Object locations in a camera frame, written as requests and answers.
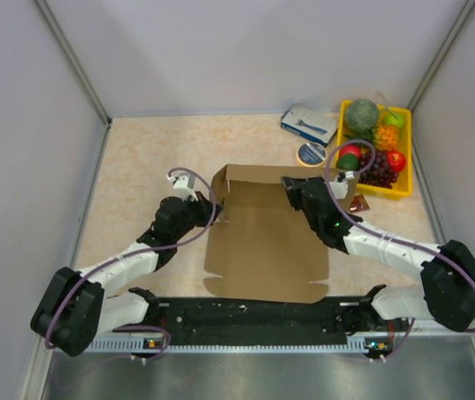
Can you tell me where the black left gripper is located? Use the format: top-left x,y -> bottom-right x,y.
172,191 -> 224,242

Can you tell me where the brown cardboard box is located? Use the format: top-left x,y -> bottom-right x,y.
203,164 -> 329,304

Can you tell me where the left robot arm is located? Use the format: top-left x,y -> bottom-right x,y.
30,192 -> 223,357

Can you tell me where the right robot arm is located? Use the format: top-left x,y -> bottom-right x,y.
281,172 -> 475,333

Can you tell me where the tape roll blue label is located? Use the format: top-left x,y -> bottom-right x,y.
296,142 -> 328,168

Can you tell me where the blue white razor package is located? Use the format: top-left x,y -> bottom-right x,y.
280,104 -> 338,147

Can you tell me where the green lime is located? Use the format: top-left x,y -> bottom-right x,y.
336,153 -> 359,171

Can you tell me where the red tomato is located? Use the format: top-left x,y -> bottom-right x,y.
338,144 -> 362,158

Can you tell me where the small red packet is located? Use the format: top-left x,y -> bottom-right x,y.
349,194 -> 370,213

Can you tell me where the purple grapes bunch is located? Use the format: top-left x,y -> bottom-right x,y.
359,151 -> 398,189

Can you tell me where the green melon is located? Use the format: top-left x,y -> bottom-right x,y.
344,98 -> 380,133

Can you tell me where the orange pineapple toy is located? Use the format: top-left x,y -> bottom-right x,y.
375,125 -> 399,152

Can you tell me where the red apple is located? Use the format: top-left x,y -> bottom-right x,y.
387,151 -> 407,173

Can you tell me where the yellow plastic basket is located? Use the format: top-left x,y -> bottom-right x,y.
337,100 -> 413,200

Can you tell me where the green apple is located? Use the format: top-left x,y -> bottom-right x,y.
382,112 -> 406,129

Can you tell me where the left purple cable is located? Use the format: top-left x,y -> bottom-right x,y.
43,167 -> 218,363

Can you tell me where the purple cable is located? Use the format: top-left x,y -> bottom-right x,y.
324,140 -> 475,362
43,167 -> 218,363

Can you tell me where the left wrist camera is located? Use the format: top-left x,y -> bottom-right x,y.
167,172 -> 197,200

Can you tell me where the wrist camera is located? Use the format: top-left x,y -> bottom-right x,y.
167,172 -> 197,200
334,171 -> 358,183

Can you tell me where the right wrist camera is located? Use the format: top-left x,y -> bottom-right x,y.
334,171 -> 358,183

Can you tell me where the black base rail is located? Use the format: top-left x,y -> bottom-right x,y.
112,295 -> 409,347

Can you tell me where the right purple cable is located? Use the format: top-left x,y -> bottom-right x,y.
324,140 -> 475,362

